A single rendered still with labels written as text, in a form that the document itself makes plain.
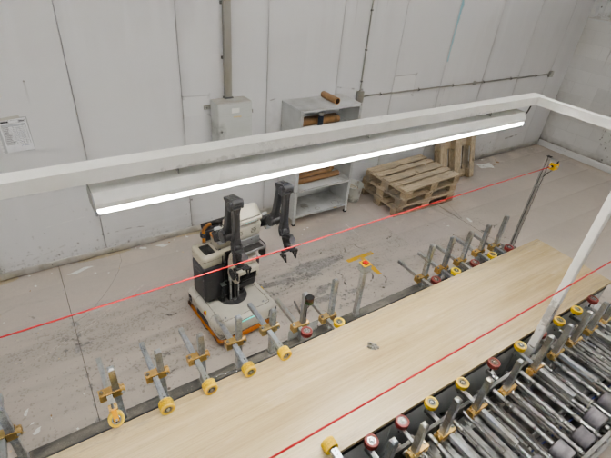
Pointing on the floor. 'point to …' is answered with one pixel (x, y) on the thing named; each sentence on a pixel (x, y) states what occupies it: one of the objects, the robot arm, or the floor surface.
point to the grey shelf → (320, 193)
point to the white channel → (61, 175)
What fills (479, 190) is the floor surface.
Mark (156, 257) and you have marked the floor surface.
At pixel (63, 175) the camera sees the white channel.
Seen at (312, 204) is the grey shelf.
